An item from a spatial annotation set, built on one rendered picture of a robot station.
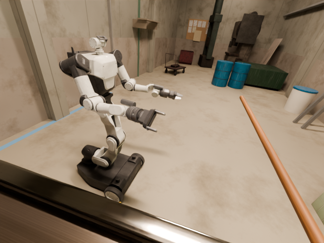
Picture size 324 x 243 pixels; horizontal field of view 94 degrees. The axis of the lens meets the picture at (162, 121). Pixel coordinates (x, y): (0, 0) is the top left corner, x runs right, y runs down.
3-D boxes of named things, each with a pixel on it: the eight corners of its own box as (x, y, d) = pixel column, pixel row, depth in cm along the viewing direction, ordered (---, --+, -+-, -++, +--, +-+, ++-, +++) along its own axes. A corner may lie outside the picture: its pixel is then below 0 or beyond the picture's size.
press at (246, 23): (242, 70, 917) (262, 14, 774) (245, 74, 810) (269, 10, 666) (217, 66, 949) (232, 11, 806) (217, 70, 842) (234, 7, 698)
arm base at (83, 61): (61, 76, 98) (56, 59, 97) (77, 79, 110) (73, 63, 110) (79, 69, 94) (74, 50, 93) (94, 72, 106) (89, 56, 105)
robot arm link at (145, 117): (143, 125, 80) (126, 119, 85) (149, 132, 88) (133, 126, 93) (154, 106, 84) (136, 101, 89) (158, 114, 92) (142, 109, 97)
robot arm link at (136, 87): (144, 95, 147) (125, 92, 148) (146, 90, 155) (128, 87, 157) (144, 84, 140) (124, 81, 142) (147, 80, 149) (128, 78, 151)
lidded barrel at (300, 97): (307, 116, 402) (323, 93, 369) (285, 112, 414) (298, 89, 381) (299, 108, 448) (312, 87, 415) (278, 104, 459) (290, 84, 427)
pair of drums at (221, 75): (211, 80, 633) (217, 58, 589) (241, 86, 606) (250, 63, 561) (210, 85, 572) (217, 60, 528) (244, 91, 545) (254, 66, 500)
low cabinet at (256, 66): (279, 91, 589) (289, 73, 553) (235, 84, 626) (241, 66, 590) (267, 81, 737) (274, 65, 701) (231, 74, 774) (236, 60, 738)
